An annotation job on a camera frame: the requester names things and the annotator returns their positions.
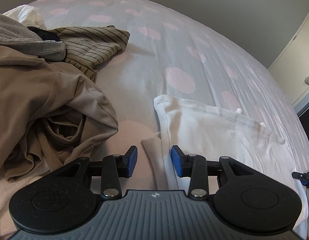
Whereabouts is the tan brown garment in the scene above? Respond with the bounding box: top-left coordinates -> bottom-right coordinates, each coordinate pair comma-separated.
0,46 -> 119,180

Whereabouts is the grey pink-dotted bed cover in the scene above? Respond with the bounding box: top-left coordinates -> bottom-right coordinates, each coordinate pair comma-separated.
0,0 -> 309,240

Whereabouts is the black garment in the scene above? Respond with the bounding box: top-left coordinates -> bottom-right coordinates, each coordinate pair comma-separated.
28,27 -> 67,62

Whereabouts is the cream white garment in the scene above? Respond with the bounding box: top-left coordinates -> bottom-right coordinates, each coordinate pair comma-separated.
3,4 -> 47,30

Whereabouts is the olive striped garment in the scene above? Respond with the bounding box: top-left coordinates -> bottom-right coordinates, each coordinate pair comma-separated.
52,25 -> 130,82

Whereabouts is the grey ribbed knit garment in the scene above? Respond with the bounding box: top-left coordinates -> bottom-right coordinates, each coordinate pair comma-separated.
0,14 -> 67,62

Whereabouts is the dark wardrobe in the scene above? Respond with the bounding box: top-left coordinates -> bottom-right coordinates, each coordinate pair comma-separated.
294,93 -> 309,140

